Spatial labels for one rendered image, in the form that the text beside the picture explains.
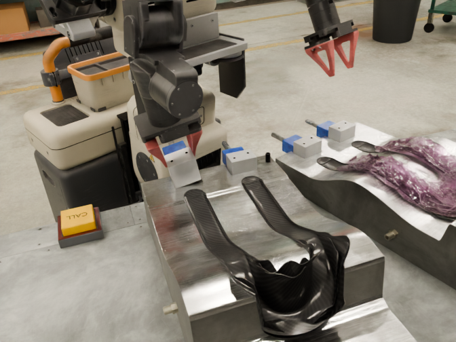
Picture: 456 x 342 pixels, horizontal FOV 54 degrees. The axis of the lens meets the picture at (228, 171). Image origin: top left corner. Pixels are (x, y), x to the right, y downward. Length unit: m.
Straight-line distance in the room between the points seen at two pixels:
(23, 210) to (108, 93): 1.31
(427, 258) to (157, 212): 0.44
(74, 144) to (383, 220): 0.87
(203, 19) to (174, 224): 0.55
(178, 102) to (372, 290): 0.36
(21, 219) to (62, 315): 1.76
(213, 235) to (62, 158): 0.71
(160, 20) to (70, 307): 0.46
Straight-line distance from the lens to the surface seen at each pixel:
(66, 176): 1.37
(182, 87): 0.62
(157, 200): 0.79
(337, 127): 1.03
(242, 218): 0.74
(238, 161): 0.83
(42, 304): 0.80
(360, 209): 0.83
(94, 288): 0.79
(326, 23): 1.02
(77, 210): 0.91
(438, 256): 0.78
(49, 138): 1.32
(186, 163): 0.78
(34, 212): 2.53
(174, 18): 0.67
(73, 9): 0.96
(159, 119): 0.72
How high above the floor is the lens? 1.33
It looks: 32 degrees down
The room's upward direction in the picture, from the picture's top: 4 degrees counter-clockwise
